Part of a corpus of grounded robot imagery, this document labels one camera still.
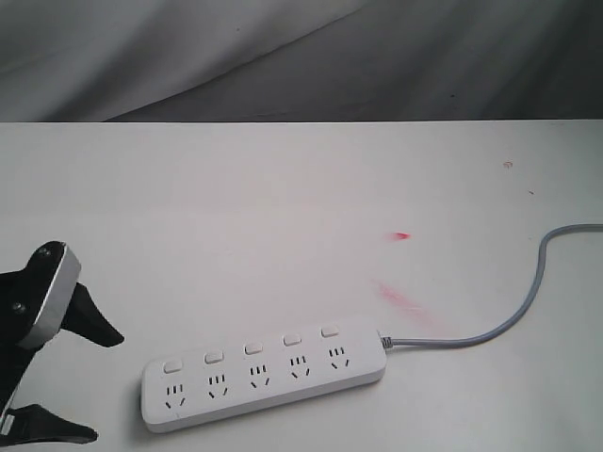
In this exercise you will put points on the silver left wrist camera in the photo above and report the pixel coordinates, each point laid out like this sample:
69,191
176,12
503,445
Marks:
56,297

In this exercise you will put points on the white five-outlet power strip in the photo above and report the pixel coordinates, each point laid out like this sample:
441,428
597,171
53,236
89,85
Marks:
213,382

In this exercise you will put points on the grey backdrop cloth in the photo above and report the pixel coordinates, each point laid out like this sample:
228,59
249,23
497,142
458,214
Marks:
232,61

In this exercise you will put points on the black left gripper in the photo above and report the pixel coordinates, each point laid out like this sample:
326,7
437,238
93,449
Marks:
20,302

